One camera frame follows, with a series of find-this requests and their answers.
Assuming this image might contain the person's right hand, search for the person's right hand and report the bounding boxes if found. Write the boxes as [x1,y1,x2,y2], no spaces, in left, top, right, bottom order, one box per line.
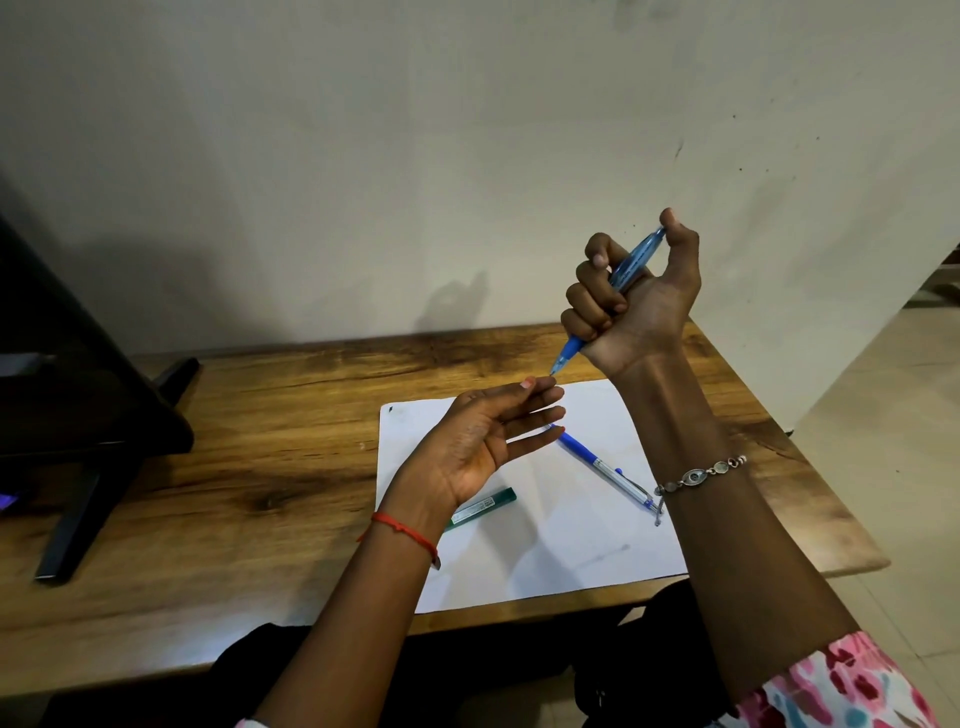
[561,208,703,381]

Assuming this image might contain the person's left hand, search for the person's left hand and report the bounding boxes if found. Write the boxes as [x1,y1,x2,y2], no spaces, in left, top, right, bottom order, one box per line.
[388,377,567,535]

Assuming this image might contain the translucent blue mechanical pencil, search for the translucent blue mechanical pencil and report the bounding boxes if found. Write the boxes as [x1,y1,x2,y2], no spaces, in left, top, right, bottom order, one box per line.
[549,225,669,377]

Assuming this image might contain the person's left forearm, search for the person's left forearm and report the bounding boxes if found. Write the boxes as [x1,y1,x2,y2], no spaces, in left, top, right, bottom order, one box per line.
[251,504,453,728]

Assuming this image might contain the person's right forearm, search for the person's right forearm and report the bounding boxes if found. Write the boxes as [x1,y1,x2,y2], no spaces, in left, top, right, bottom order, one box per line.
[592,330,864,711]

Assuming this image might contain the blue and clear pen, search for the blue and clear pen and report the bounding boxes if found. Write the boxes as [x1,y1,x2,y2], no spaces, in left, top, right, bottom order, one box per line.
[549,424,666,528]

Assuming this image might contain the green pencil lead case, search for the green pencil lead case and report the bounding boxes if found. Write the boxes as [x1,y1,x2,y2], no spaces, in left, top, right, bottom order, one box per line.
[441,486,519,534]

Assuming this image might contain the white paper sheet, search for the white paper sheet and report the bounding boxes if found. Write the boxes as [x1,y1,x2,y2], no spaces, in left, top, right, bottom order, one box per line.
[374,378,690,615]

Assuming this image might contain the black trousers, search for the black trousers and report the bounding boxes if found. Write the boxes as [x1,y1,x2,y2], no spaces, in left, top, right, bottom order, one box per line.
[213,581,740,728]

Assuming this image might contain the pink floral sleeve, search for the pink floral sleeve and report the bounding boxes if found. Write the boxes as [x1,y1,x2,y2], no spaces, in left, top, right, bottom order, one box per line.
[712,630,943,728]

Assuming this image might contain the black monitor with stand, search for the black monitor with stand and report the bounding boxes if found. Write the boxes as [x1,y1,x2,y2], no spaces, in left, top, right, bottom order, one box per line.
[0,213,202,587]

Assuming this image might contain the silver chain bracelet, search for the silver chain bracelet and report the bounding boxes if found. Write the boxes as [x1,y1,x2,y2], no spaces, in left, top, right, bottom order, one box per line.
[654,454,750,497]

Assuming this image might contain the red thread bracelet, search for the red thread bracelet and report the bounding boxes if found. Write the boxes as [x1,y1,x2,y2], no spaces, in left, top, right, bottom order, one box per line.
[356,511,443,572]

